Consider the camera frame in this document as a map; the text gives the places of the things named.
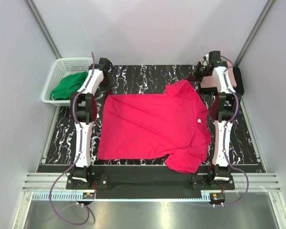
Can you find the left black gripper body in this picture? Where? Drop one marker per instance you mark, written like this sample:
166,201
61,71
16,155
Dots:
106,84

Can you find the folded black t-shirt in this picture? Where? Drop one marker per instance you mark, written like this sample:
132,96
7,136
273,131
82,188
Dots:
239,89

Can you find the black marble table mat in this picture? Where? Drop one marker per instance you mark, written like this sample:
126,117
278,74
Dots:
139,79

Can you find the white plastic basket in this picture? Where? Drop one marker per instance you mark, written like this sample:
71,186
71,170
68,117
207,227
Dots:
61,68

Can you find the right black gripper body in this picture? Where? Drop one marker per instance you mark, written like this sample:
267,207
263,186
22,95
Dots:
200,71

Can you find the red t-shirt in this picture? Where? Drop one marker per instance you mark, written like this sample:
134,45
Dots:
172,125

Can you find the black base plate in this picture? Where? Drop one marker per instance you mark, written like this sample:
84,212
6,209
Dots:
151,182

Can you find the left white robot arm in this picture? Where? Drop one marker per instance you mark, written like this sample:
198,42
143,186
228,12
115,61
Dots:
84,113

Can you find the folded pink t-shirt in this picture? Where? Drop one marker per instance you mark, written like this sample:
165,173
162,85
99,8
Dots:
211,82

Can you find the green t-shirt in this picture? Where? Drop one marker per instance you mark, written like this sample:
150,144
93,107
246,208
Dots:
69,84

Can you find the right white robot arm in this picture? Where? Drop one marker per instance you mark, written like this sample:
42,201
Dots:
224,112

